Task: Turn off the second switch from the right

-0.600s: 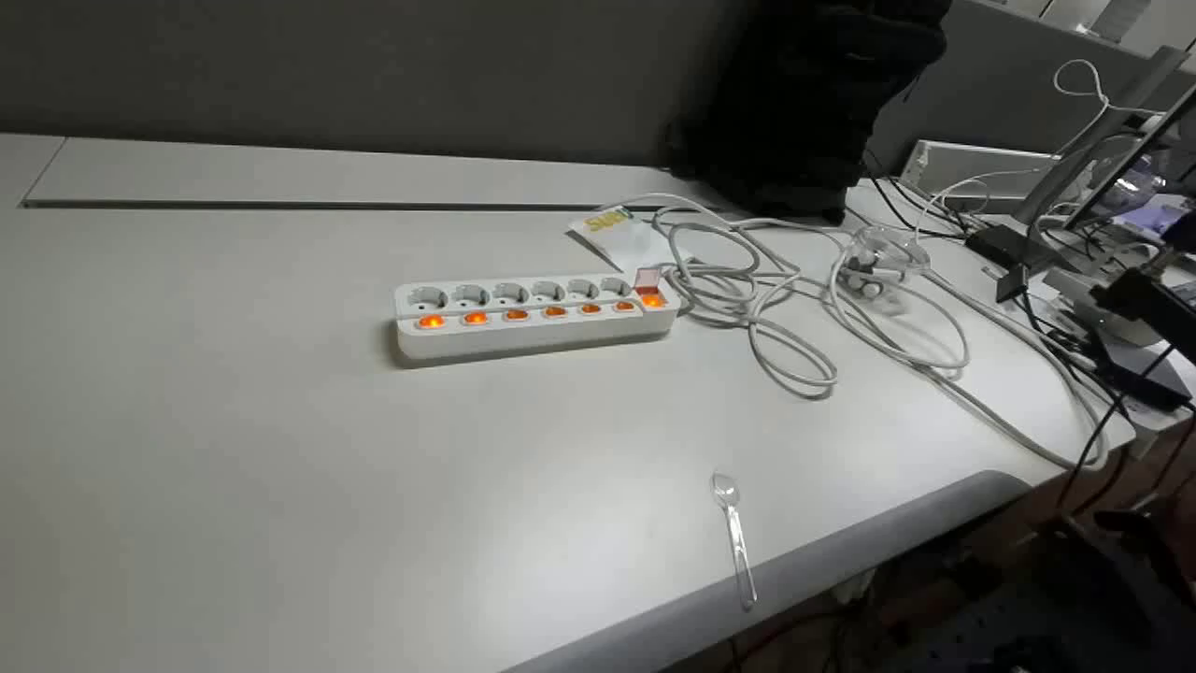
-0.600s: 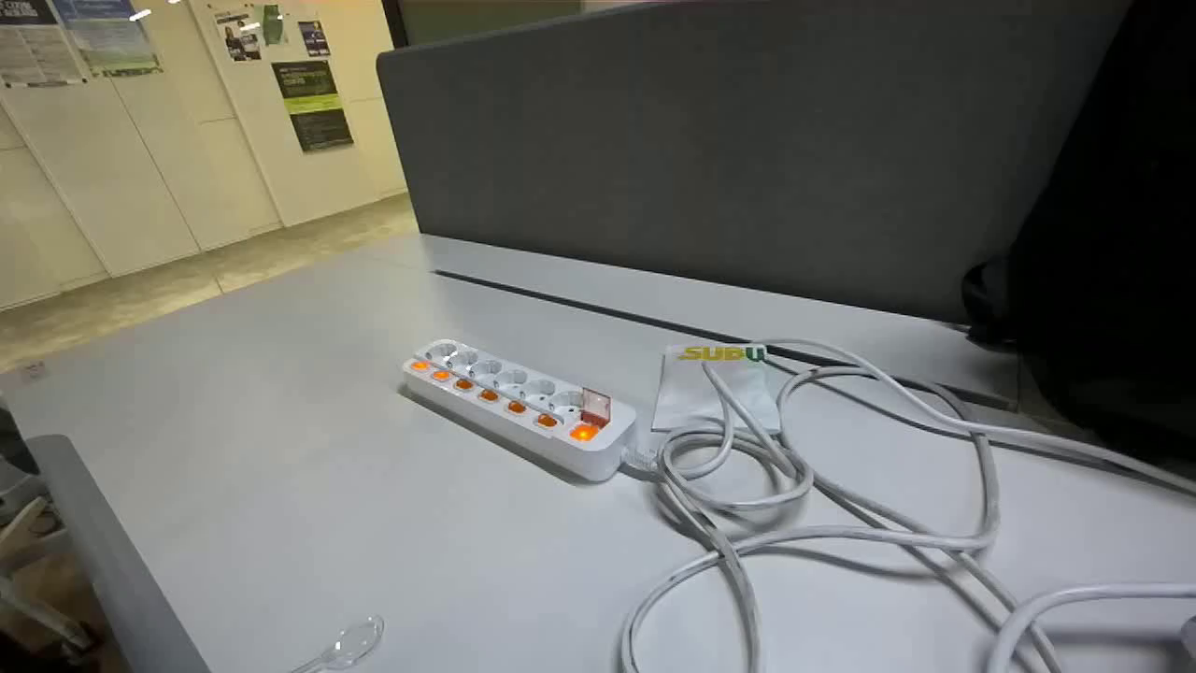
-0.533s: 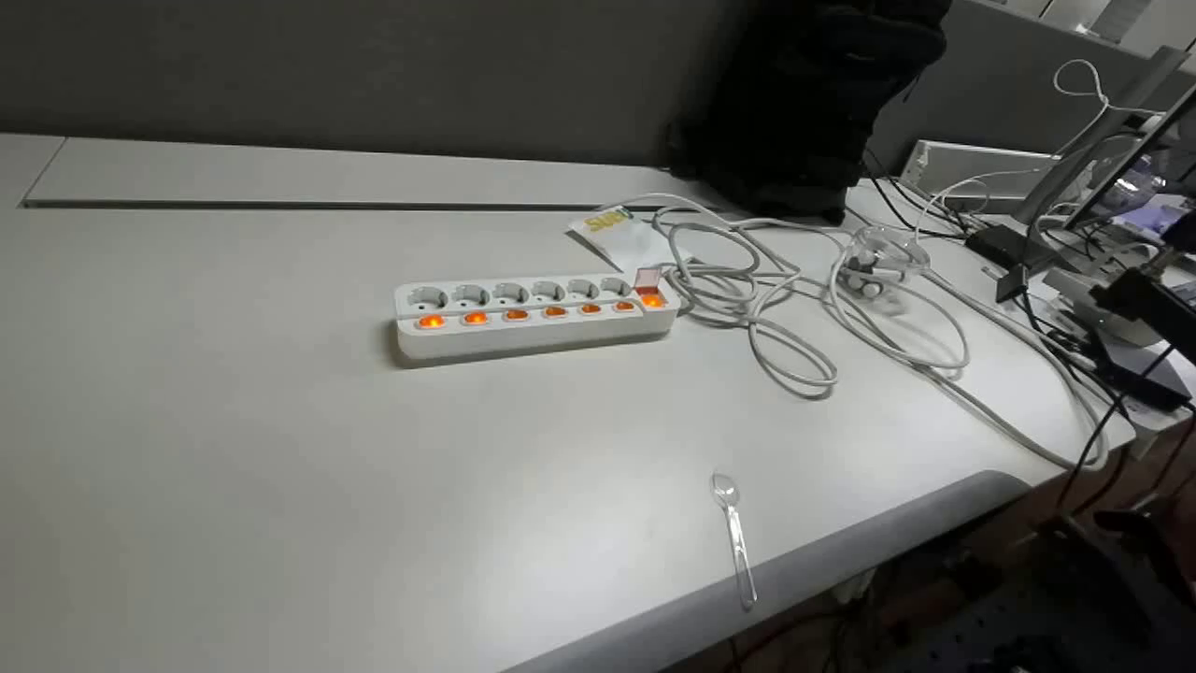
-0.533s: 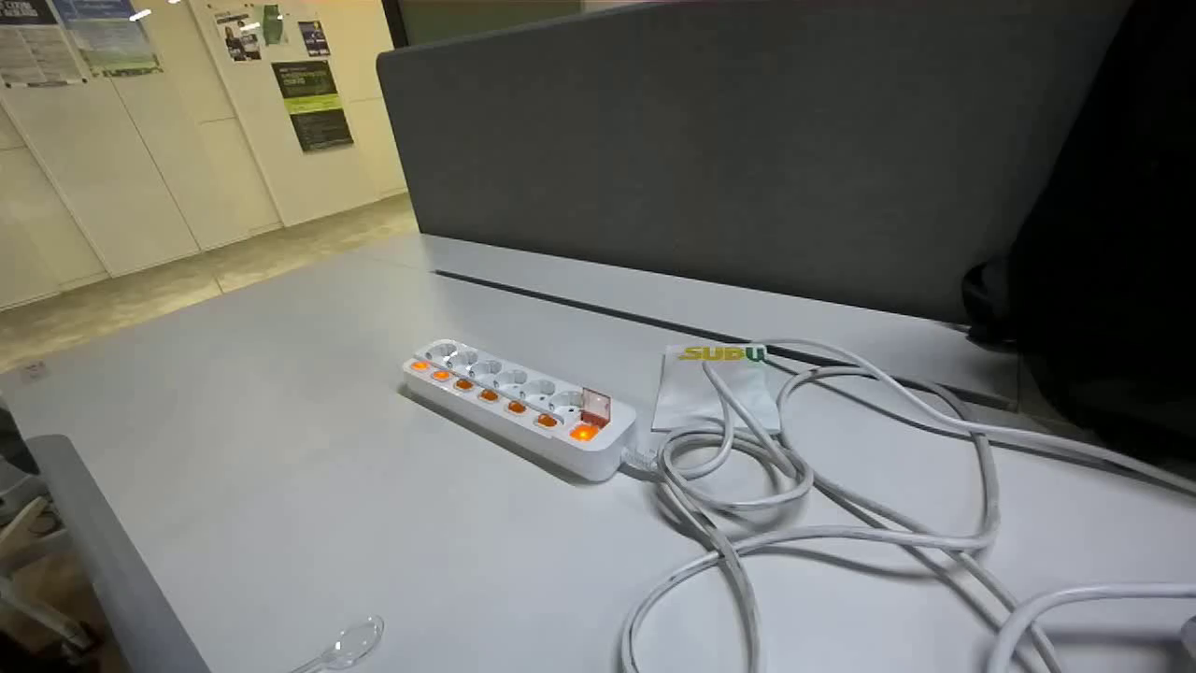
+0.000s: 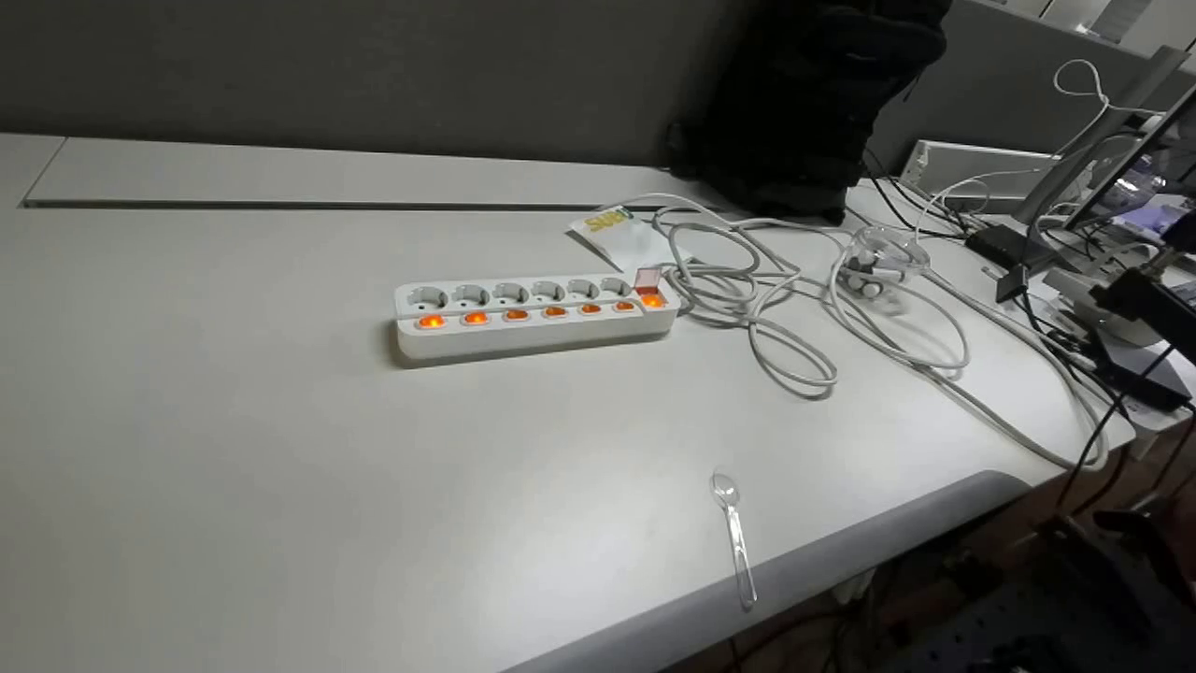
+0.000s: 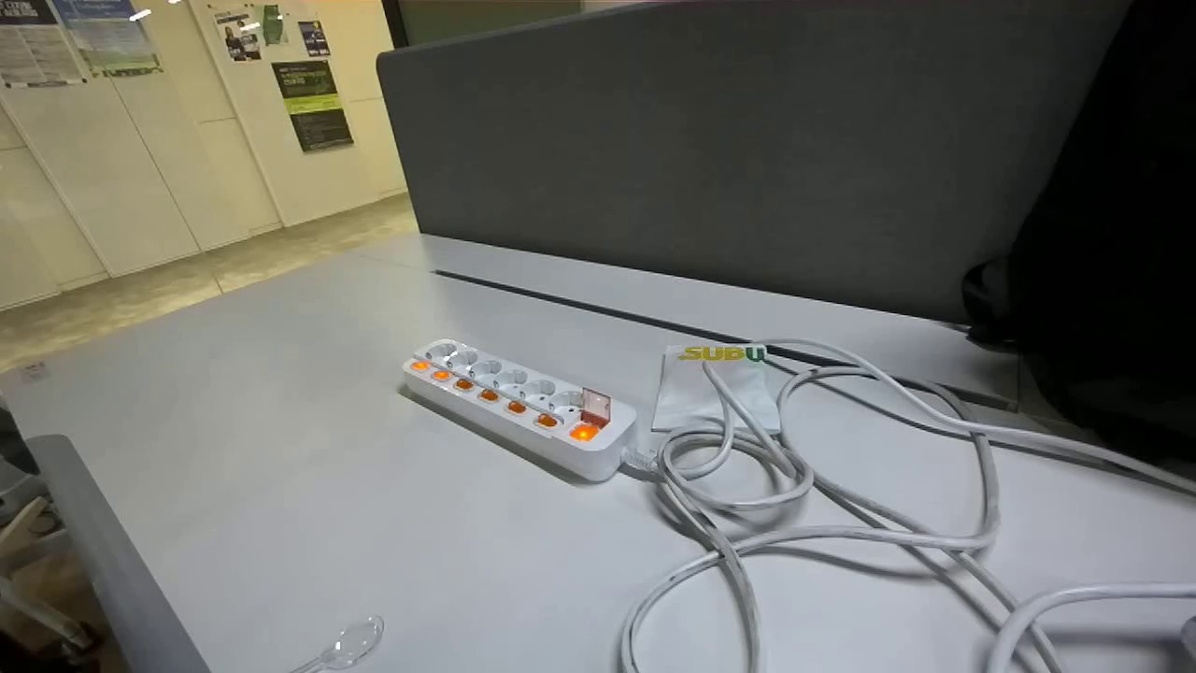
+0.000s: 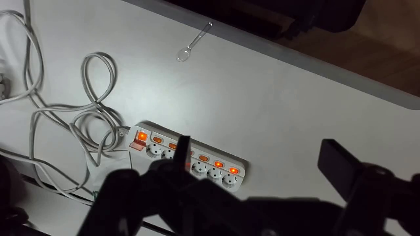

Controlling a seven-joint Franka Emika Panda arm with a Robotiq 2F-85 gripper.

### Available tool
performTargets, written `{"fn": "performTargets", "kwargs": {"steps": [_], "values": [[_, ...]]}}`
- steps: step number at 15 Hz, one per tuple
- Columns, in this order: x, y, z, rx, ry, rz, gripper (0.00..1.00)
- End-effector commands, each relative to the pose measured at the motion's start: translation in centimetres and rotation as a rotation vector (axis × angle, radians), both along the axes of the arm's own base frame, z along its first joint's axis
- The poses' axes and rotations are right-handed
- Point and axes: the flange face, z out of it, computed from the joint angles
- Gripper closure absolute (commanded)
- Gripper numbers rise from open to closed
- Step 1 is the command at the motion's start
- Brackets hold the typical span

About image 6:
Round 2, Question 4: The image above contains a dark green wall poster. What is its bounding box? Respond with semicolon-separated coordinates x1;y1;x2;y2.
270;56;359;157

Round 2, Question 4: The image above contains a small dark wall photo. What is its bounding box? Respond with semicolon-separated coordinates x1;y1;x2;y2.
214;8;265;65

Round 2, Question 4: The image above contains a white power cable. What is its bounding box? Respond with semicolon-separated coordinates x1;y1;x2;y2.
618;332;1196;673

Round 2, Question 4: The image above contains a black office chair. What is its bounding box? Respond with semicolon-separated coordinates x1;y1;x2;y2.
959;0;1196;468

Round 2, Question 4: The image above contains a white multi-socket power strip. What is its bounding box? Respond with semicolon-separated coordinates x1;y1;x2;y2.
395;338;641;486

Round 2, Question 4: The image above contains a clear plastic wrapper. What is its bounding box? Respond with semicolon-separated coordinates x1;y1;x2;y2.
287;615;387;673

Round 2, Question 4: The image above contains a blue white wall poster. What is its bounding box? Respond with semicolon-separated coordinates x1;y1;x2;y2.
52;0;164;83

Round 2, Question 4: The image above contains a gray desk divider panel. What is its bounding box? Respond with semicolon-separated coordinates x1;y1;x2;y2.
373;0;1135;327

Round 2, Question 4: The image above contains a clear plastic bag yellow label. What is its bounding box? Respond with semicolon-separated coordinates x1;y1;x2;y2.
648;342;790;441

